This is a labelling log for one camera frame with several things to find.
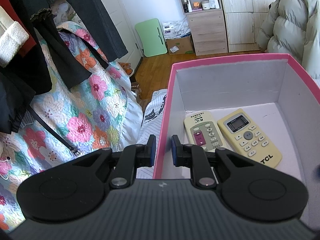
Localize grey striped printed bedsheet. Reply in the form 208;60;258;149
136;89;168;180

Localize green folding table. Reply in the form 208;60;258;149
135;18;168;58

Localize light wood wardrobe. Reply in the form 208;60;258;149
216;0;310;53

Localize black strap with buckle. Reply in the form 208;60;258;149
26;104;81;157

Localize pink cardboard box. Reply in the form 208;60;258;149
152;53;320;188

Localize dark grey hanging coat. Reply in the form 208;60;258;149
41;0;129;63

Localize black hanging garment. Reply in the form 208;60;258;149
0;62;37;135

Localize cream rounded remote control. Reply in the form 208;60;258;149
184;111;234;153

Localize black garment with frayed cuff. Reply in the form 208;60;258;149
30;8;92;90

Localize yellowish remote control with screen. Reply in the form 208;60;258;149
217;108;283;169

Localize wooden shelf unit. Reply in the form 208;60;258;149
175;0;229;56

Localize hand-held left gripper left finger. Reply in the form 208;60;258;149
72;134;157;189

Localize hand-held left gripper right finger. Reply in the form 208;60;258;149
171;135;253;189

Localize floral quilt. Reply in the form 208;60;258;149
0;21;145;233

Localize white fleece garment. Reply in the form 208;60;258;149
0;5;30;68

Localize grey puffer jacket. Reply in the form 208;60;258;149
257;0;320;80

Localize red garment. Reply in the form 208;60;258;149
0;0;38;58

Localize white door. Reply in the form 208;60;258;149
91;0;143;64

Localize brown cardboard box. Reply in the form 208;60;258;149
165;35;195;55

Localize white blue tissue packs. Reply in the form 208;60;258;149
161;19;192;39

